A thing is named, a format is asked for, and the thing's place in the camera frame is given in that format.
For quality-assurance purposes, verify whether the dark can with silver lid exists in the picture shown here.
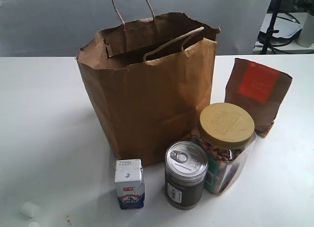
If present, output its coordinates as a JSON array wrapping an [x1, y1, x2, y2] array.
[[164, 141, 208, 210]]

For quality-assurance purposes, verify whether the brown paper bag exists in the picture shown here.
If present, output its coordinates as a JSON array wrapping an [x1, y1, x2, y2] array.
[[76, 12, 221, 166]]

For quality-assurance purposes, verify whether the small white blue milk carton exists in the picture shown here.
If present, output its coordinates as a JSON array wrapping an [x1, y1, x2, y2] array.
[[114, 159, 145, 209]]

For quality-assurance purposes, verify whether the clear nut jar yellow lid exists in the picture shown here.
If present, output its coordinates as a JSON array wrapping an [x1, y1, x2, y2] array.
[[191, 103, 257, 194]]

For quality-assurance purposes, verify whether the brown pouch with red label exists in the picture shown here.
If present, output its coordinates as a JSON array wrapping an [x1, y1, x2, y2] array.
[[225, 58, 292, 137]]

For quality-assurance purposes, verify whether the black tripod stand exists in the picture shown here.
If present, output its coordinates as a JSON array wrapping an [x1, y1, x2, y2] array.
[[260, 0, 282, 55]]

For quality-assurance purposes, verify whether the white cylinder object bottom left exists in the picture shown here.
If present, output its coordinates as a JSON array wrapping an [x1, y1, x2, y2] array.
[[20, 201, 39, 218]]

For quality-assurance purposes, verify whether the white cylinder container background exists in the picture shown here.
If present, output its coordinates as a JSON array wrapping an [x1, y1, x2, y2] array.
[[297, 13, 314, 48]]

